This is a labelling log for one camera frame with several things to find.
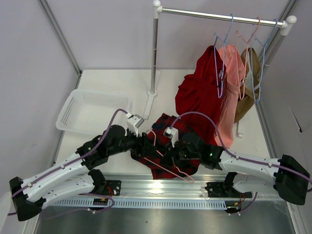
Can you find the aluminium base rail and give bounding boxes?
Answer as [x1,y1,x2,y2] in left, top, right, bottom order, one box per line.
[97,172,297,202]

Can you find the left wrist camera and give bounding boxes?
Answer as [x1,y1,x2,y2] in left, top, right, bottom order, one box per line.
[126,112,144,136]

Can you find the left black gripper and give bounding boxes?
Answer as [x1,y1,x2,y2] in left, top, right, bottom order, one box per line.
[108,126,156,158]

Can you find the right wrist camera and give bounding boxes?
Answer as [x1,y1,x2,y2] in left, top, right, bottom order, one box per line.
[163,127,178,148]

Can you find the red dress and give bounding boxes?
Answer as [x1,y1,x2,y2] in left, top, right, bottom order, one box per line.
[175,45,223,145]

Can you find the red navy plaid skirt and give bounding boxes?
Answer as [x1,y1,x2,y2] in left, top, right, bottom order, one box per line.
[131,113,199,180]

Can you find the metal clothes rack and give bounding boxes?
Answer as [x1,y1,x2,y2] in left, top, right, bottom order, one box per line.
[143,0,299,119]

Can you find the pink garment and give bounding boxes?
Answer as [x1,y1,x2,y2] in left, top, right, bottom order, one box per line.
[214,45,246,148]

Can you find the tan brown garment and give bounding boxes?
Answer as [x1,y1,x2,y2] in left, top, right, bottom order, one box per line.
[234,48,261,123]

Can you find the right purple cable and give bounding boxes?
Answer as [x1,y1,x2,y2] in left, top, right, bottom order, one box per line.
[169,111,312,192]

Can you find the white slotted cable duct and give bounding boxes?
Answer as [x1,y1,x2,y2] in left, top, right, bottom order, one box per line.
[52,197,227,210]

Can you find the white plastic basket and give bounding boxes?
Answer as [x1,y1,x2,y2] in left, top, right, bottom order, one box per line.
[56,89,133,136]

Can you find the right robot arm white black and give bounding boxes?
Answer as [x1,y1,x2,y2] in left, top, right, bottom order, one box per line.
[164,131,310,205]

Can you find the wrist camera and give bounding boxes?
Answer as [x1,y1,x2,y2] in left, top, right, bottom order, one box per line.
[126,112,144,136]
[163,127,178,148]

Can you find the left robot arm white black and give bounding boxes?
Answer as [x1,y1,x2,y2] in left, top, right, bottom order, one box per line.
[9,125,156,221]

